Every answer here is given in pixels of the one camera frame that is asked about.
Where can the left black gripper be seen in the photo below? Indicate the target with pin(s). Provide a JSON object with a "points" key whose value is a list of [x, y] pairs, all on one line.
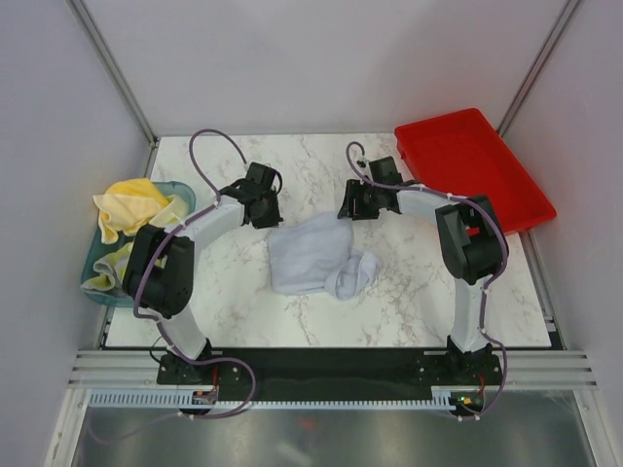
{"points": [[274, 218]]}

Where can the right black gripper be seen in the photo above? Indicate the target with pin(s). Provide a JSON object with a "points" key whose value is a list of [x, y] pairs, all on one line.
{"points": [[353, 190]]}

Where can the light blue towel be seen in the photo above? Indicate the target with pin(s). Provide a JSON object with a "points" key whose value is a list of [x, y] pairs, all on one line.
{"points": [[317, 256]]}

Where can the green frog pattern towel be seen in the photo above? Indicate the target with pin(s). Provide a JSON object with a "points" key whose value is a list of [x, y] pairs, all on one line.
{"points": [[176, 210]]}

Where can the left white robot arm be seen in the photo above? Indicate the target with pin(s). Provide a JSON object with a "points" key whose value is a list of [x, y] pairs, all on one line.
{"points": [[160, 274]]}

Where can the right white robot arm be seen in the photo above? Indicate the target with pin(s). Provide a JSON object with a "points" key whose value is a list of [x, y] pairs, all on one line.
{"points": [[473, 247]]}

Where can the red plastic tray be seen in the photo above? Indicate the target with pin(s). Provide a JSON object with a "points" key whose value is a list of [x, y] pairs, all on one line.
{"points": [[461, 153]]}

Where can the yellow towel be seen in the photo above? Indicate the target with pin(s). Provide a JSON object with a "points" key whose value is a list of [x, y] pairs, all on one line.
{"points": [[126, 206]]}

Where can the grey green towel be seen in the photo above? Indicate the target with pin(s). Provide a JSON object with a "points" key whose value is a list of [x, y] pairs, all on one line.
{"points": [[110, 271]]}

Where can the teal plastic basket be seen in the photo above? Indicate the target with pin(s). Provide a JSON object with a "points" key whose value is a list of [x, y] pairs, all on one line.
{"points": [[98, 249]]}

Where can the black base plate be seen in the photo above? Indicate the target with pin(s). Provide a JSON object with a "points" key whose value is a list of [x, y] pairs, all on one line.
{"points": [[314, 374]]}

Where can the left aluminium frame post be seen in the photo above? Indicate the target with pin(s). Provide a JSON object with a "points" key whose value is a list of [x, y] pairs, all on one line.
{"points": [[99, 44]]}

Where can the aluminium frame post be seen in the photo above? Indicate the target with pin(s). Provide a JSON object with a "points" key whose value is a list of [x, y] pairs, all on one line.
{"points": [[544, 54], [99, 44]]}

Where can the grey slotted cable duct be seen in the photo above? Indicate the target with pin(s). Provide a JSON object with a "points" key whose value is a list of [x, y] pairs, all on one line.
{"points": [[189, 399]]}

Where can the right aluminium frame post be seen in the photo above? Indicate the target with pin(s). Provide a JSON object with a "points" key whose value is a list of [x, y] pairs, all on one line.
{"points": [[544, 54]]}

